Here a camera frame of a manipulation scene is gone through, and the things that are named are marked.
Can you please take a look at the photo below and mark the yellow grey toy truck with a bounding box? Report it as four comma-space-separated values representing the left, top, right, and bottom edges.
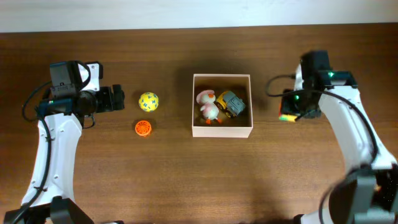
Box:
215, 90, 246, 118

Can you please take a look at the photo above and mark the white open cardboard box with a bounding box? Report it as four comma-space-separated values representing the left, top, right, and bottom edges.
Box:
192, 74, 254, 138

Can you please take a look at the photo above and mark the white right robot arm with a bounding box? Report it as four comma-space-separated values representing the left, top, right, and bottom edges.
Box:
279, 50, 397, 223

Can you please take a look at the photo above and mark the yellow ball with blue letters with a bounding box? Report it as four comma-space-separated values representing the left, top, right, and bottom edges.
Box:
139, 92, 159, 112

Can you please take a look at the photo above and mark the orange round lattice toy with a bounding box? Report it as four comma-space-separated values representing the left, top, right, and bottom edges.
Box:
134, 120, 152, 137

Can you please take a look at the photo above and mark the pink white toy duck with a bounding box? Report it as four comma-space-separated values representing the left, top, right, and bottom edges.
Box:
196, 90, 222, 125

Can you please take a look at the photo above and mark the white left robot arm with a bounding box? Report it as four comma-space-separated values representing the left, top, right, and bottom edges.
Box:
4, 60, 125, 223

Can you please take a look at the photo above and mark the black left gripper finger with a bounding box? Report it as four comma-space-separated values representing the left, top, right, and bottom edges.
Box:
113, 84, 125, 96
114, 96, 125, 110

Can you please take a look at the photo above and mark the colourful two-by-two puzzle cube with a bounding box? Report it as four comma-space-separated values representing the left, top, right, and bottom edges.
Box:
279, 102, 297, 123

